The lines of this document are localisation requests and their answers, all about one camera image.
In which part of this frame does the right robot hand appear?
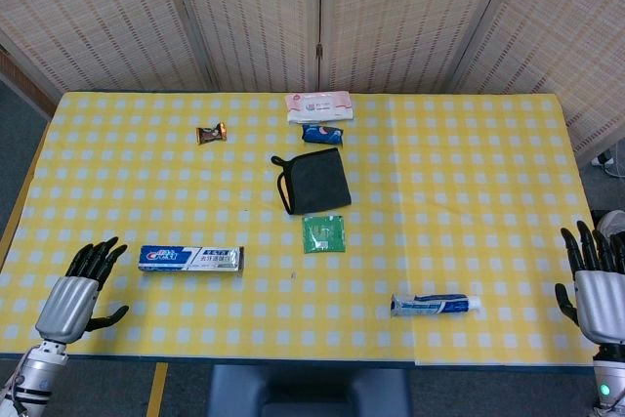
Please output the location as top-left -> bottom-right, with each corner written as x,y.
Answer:
555,220 -> 625,348

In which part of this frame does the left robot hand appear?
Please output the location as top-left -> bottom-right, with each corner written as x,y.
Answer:
34,235 -> 130,344

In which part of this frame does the blue white toothpaste box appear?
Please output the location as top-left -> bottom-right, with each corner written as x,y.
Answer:
137,245 -> 245,275

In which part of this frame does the white blue toothpaste tube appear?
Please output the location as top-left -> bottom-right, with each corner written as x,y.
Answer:
390,292 -> 482,319

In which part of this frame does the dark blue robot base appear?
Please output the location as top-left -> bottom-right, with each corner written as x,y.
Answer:
207,365 -> 411,417

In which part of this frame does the white sneaker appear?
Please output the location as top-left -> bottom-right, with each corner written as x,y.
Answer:
598,210 -> 625,242

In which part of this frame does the yellow floor tape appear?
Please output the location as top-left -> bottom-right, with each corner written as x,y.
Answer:
146,362 -> 170,417

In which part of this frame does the yellow white checked tablecloth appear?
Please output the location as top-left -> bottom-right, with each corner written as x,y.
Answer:
0,91 -> 604,367

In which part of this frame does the brown candy wrapper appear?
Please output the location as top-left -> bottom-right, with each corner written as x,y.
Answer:
195,123 -> 229,146

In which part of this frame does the green sachet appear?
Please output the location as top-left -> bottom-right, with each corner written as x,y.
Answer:
302,214 -> 347,255

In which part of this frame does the woven folding screen panel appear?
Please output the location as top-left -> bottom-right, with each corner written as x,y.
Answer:
0,0 -> 211,96
453,0 -> 625,154
319,0 -> 514,94
165,0 -> 323,94

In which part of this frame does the dark grey folded cloth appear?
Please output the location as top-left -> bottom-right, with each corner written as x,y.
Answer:
271,146 -> 353,216

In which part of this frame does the blue snack packet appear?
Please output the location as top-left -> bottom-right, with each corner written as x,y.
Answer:
301,123 -> 345,146

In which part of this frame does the pink white wipes pack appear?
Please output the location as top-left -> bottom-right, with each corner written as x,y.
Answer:
284,91 -> 354,125

